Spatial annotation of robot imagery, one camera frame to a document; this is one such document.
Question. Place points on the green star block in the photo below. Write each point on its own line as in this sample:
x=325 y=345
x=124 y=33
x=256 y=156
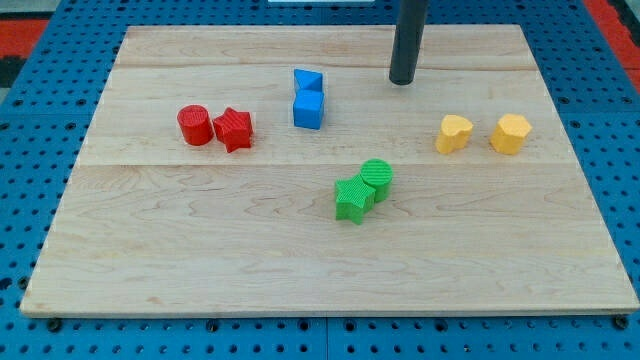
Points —
x=353 y=199

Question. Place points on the green cylinder block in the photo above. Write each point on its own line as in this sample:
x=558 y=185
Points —
x=377 y=174

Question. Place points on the blue cube block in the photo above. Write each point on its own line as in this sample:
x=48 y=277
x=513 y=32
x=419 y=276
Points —
x=308 y=109

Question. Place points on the light wooden board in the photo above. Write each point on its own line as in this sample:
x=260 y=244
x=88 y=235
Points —
x=152 y=227

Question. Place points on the red star block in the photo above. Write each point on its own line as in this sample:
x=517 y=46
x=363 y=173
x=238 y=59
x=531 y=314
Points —
x=234 y=129

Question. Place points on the blue triangular prism block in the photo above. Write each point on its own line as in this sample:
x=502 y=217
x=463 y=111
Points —
x=308 y=80

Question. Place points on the red cylinder block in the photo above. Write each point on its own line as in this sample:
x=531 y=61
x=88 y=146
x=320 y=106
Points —
x=195 y=125

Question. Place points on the yellow heart block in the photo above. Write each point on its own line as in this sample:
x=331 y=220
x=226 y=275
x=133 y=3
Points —
x=454 y=133

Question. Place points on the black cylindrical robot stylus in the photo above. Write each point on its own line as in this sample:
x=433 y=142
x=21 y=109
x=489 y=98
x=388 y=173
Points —
x=409 y=30

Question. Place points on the yellow hexagon block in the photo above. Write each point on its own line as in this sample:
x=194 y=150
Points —
x=510 y=134

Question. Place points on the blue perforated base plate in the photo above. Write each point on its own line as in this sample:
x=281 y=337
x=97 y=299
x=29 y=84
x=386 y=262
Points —
x=46 y=114

